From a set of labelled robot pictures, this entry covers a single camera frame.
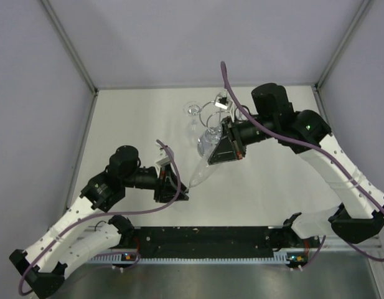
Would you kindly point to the aluminium frame post right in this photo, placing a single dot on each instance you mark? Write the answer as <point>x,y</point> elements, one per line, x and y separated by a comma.
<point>358,17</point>

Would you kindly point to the chrome wine glass rack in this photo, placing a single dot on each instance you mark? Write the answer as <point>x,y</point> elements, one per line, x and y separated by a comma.
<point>210,119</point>

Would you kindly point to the grey slotted cable duct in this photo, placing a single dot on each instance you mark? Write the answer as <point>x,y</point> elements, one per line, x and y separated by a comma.
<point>278,258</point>

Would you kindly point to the clear wine glass on rack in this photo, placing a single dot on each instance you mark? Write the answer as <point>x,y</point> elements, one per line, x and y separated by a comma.
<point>192,110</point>

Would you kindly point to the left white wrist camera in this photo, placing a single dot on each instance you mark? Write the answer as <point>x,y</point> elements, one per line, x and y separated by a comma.
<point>165,157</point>

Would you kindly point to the aluminium frame post left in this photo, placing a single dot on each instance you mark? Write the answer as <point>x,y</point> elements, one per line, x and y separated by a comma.
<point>67,44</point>

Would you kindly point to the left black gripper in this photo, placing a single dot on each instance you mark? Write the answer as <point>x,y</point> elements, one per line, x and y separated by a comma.
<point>168,185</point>

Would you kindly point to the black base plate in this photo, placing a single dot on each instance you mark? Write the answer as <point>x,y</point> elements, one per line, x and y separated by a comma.
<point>213,242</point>

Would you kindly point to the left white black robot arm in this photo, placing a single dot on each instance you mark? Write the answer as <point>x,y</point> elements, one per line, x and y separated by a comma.
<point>90,226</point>

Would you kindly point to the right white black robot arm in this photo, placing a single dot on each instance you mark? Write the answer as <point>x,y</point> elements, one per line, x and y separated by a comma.
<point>360,214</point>

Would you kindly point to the aluminium frame post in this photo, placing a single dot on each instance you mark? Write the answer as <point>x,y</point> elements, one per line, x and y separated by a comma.
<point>358,17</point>
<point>67,44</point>

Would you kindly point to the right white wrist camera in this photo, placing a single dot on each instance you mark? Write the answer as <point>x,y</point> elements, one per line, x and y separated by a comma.
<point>225,104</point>

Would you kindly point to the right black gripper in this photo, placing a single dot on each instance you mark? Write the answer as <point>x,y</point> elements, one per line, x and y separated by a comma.
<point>228,148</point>

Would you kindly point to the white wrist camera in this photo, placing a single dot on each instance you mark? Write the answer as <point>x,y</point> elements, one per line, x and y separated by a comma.
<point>225,104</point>
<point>165,157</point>

